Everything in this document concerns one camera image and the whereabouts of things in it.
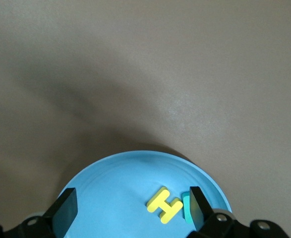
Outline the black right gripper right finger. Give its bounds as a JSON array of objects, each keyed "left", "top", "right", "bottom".
[{"left": 188, "top": 186, "right": 290, "bottom": 238}]

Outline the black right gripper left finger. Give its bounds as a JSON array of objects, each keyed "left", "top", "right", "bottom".
[{"left": 0, "top": 187, "right": 78, "bottom": 238}]

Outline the teal uppercase R letter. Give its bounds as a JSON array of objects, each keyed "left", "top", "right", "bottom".
[{"left": 181, "top": 192, "right": 194, "bottom": 223}]

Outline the yellow uppercase H letter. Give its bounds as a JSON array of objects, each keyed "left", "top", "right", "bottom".
[{"left": 146, "top": 186, "right": 184, "bottom": 225}]

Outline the blue plate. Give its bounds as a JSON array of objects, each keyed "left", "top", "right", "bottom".
[{"left": 57, "top": 150, "right": 233, "bottom": 238}]

